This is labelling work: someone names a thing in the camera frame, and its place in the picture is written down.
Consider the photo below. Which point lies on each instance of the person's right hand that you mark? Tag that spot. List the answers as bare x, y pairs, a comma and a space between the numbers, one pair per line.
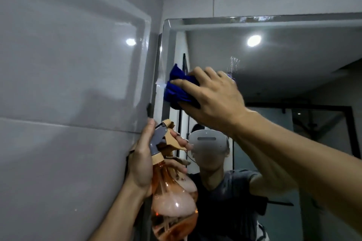
219, 102

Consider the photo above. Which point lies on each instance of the person's left hand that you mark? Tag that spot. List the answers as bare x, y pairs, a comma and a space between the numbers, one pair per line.
140, 161

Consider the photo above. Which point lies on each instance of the person's right little finger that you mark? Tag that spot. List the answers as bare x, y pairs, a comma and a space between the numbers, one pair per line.
226, 76

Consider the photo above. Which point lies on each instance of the person's right thumb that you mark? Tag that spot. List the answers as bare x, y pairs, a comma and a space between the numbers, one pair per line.
190, 108

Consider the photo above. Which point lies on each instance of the person's right middle finger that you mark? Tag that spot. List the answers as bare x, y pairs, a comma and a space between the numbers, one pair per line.
199, 72

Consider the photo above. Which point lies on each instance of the person's left thumb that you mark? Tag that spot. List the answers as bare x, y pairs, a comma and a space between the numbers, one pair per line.
150, 130

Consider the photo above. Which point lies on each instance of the blue cleaning cloth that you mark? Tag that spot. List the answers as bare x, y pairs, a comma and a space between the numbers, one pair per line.
176, 91

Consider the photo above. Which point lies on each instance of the orange spray bottle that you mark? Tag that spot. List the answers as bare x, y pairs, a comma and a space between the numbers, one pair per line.
172, 209

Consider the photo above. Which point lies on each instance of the person's right forearm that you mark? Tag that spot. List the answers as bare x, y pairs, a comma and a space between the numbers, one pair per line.
297, 159

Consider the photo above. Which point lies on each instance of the person's left forearm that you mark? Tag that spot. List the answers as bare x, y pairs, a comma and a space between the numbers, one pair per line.
120, 215

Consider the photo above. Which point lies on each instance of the black mirror clip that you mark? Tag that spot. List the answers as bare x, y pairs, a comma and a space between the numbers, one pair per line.
149, 110

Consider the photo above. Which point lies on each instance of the wall mirror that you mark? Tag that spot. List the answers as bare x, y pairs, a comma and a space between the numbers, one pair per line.
282, 65

